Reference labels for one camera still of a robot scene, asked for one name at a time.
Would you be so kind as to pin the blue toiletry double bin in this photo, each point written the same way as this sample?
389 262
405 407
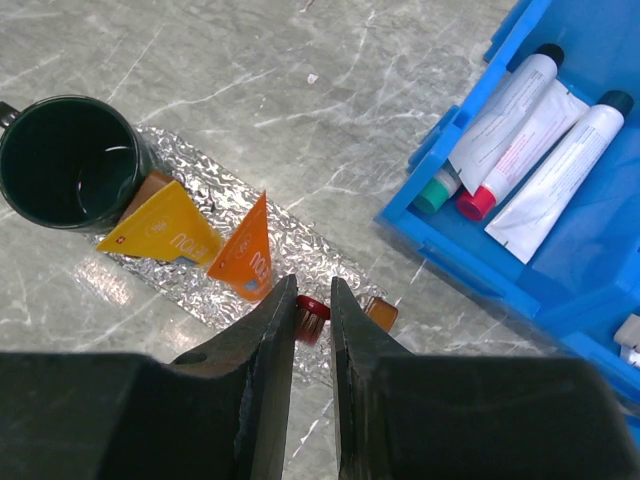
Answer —
561 248

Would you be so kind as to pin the white toothpaste tube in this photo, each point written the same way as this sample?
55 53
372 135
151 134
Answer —
493 129

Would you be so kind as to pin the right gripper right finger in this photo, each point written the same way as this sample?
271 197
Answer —
400 415

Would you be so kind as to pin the red toothbrush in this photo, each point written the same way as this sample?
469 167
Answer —
311 315

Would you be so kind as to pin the orange toothpaste tube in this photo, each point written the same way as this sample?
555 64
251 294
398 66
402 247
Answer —
244 263

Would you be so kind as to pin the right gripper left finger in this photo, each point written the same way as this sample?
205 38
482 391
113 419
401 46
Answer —
218 411

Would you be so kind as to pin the yellow toothpaste tube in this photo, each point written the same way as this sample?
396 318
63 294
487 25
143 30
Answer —
168 227

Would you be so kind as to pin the dark green mug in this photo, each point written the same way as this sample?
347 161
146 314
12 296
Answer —
71 163

